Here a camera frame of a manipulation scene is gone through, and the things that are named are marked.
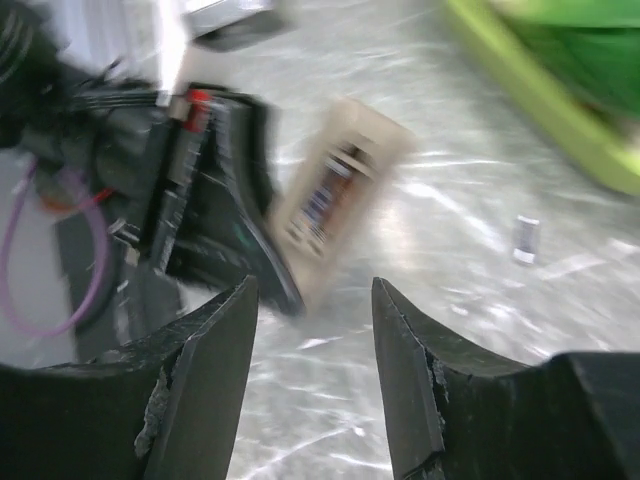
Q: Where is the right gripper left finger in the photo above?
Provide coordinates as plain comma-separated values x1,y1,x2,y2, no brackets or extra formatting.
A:
1,277,258,479

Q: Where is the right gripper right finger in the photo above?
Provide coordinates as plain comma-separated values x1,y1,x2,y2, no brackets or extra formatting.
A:
371,278,639,479

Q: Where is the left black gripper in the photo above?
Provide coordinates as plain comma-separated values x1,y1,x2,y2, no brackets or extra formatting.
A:
99,84,305,316

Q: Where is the white remote control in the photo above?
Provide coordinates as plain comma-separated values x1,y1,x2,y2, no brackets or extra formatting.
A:
268,97,416,312

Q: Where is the black battery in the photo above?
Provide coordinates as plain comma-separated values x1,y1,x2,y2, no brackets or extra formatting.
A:
512,215,540,265

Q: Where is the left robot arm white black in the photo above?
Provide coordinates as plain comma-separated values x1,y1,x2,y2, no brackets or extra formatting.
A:
1,1,304,360

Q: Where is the green plastic tray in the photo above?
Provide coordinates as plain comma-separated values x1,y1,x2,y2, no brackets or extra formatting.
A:
443,1,639,196

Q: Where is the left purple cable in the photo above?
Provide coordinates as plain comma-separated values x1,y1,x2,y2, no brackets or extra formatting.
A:
0,159,110,339

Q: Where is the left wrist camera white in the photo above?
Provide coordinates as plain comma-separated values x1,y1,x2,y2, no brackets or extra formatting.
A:
154,0,292,106

